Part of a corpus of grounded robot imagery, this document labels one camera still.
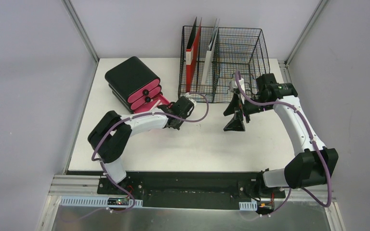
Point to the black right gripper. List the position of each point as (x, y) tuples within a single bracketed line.
[(236, 123)]

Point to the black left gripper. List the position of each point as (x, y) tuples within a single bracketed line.
[(168, 110)]

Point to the black pink drawer unit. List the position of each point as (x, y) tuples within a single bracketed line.
[(136, 86)]

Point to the red notebook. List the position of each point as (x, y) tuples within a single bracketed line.
[(191, 54)]

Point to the grey notebook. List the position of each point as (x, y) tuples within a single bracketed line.
[(210, 53)]

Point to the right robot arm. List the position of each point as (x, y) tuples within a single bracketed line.
[(313, 163)]

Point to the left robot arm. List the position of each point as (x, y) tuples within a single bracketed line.
[(110, 136)]

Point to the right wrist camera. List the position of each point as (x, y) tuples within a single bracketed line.
[(237, 84)]

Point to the black wire mesh organizer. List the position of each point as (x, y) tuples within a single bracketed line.
[(236, 48)]

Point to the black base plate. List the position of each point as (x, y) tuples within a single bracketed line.
[(195, 190)]

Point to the white cable duct right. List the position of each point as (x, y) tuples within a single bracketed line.
[(248, 206)]

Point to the white cable duct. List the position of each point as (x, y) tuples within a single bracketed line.
[(90, 201), (248, 206)]

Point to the aluminium frame rail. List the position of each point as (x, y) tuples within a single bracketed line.
[(78, 185)]

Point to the white cable duct left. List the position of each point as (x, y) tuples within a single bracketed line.
[(90, 201)]

